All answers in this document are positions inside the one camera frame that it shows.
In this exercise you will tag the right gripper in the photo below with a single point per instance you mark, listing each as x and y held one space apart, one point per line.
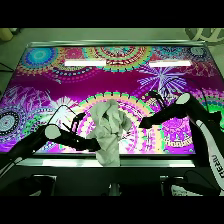
148 122

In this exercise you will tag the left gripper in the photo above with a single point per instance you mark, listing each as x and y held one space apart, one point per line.
85 142

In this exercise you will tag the grey garment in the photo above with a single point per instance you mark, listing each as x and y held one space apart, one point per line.
108 128

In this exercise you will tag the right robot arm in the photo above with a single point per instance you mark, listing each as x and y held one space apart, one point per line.
208 133

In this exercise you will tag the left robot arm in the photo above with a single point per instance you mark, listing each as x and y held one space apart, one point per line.
28 145

